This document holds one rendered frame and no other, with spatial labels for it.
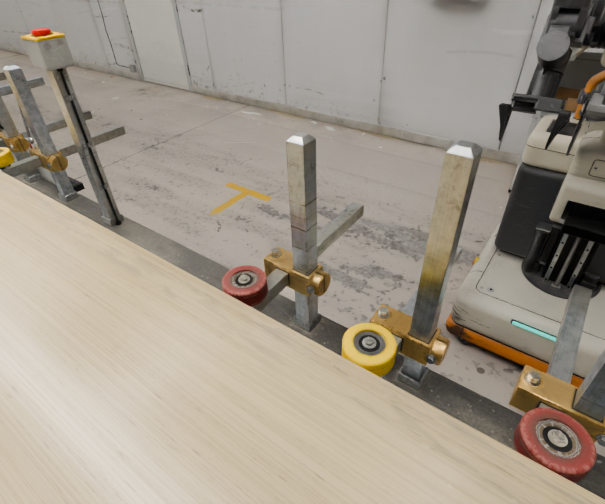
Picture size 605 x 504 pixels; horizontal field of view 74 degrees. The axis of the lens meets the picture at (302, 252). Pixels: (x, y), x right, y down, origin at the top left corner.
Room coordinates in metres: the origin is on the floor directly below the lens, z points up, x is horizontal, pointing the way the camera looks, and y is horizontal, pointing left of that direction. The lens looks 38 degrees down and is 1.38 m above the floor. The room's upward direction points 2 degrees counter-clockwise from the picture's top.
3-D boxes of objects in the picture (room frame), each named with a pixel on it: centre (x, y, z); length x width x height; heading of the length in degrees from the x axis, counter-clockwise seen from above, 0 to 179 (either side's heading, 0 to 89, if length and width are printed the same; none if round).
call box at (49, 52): (1.06, 0.58, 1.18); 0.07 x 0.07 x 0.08; 53
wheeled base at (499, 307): (1.18, -1.03, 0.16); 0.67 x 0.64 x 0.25; 143
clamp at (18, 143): (1.38, 1.01, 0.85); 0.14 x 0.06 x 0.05; 53
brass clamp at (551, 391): (0.32, -0.38, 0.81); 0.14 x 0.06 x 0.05; 53
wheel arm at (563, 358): (0.39, -0.41, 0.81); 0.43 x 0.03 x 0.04; 143
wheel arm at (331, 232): (0.69, -0.02, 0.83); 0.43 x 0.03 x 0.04; 143
